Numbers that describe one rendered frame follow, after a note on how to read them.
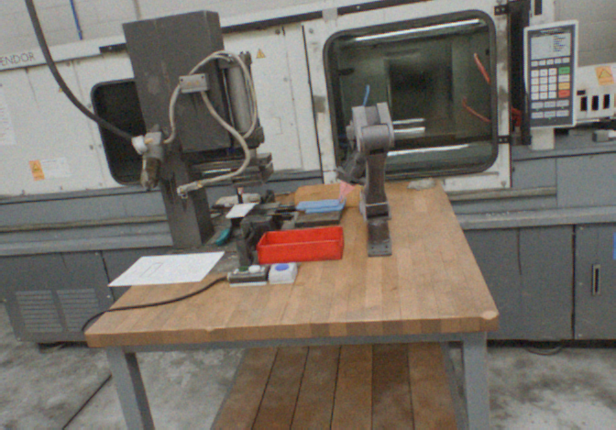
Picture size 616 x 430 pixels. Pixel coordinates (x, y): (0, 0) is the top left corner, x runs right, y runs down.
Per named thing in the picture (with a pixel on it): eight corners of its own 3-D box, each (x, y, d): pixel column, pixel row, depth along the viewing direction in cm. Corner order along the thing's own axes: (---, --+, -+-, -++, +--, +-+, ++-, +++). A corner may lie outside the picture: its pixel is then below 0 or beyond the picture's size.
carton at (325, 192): (360, 208, 189) (357, 189, 187) (296, 214, 193) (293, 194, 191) (361, 198, 201) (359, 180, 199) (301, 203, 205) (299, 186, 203)
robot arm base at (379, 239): (364, 232, 140) (390, 230, 139) (366, 209, 159) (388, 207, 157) (368, 258, 142) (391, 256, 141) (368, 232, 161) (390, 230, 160)
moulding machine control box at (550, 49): (527, 133, 187) (526, 27, 176) (515, 124, 208) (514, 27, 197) (582, 128, 182) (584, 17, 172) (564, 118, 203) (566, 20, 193)
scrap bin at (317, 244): (341, 259, 143) (339, 240, 142) (258, 265, 148) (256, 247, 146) (344, 243, 155) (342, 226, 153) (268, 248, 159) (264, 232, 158)
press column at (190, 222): (203, 246, 170) (154, 17, 149) (170, 248, 172) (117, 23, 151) (216, 231, 184) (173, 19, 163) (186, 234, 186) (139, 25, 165)
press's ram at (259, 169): (267, 193, 157) (251, 100, 149) (191, 201, 162) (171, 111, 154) (278, 179, 174) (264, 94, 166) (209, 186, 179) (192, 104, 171)
